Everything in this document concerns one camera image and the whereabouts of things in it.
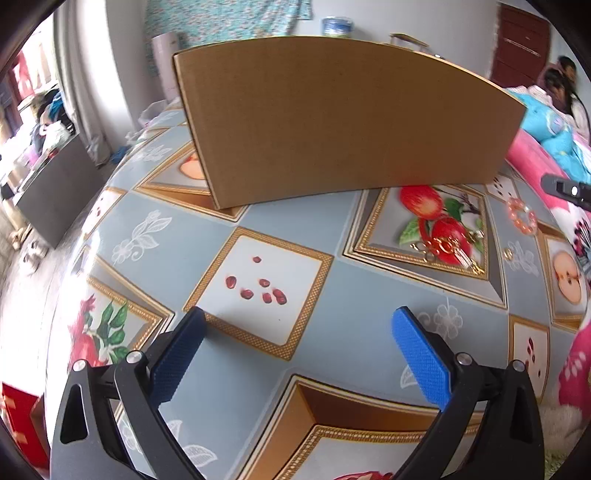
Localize fruit print tablecloth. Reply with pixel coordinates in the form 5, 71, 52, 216
44, 99, 591, 480

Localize hanging clothes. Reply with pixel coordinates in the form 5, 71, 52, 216
7, 46, 54, 104

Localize teal floral hanging cloth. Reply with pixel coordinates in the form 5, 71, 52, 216
147, 0, 314, 61

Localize red box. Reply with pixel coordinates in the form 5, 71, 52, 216
0, 382, 51, 472

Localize pile of clothes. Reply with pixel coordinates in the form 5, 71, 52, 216
28, 88, 78, 155

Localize wooden frame stand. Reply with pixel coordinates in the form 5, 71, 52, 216
389, 32, 431, 52

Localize brown cardboard box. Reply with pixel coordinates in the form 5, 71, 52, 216
173, 36, 528, 212

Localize orange bead bracelet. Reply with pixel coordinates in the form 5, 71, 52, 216
507, 198, 539, 234

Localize white paper roll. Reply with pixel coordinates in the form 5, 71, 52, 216
152, 34, 180, 101

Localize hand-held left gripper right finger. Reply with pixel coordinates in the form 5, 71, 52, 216
392, 306, 546, 480

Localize white plastic bag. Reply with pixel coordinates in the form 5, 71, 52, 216
137, 99, 169, 131

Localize pair of shoes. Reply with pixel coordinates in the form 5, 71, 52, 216
9, 228, 49, 271

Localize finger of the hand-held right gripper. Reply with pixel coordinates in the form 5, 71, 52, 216
540, 173, 591, 210

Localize blue water bottle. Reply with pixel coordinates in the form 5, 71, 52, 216
322, 16, 356, 38

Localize white window curtain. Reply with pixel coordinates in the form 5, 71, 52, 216
53, 0, 137, 164

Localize dark red door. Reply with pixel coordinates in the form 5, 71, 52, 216
489, 4, 553, 89

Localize gold chain necklace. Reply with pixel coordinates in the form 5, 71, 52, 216
412, 230, 486, 274

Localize grey cabinet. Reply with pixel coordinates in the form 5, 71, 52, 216
13, 134, 106, 251

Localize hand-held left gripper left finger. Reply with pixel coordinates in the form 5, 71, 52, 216
48, 306, 207, 480

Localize pink floral blanket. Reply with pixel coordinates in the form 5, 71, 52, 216
505, 129, 591, 411

